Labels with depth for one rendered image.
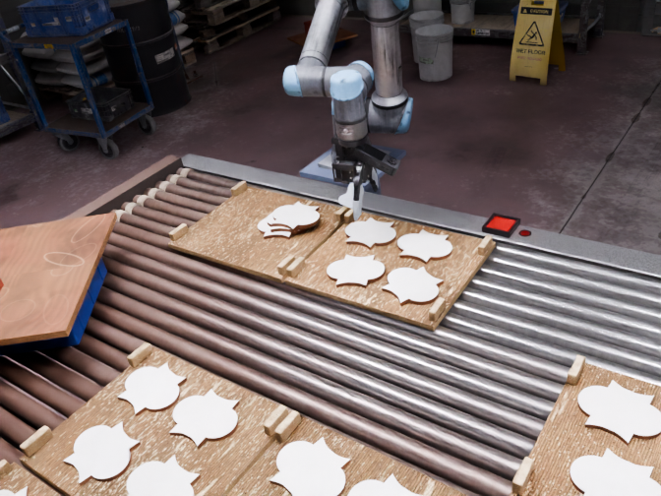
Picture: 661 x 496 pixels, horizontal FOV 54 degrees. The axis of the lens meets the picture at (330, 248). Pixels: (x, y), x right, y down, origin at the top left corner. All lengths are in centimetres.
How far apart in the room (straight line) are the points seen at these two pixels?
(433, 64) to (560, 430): 430
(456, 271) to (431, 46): 380
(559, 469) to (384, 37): 129
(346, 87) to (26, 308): 89
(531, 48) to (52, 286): 412
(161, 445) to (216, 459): 12
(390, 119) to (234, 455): 123
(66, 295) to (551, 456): 109
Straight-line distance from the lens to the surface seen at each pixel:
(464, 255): 164
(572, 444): 124
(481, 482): 120
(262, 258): 172
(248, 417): 131
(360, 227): 175
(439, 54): 529
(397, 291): 151
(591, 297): 156
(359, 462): 120
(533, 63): 516
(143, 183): 227
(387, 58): 202
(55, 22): 494
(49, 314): 159
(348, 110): 154
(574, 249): 171
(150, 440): 135
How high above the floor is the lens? 189
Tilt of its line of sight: 34 degrees down
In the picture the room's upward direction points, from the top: 9 degrees counter-clockwise
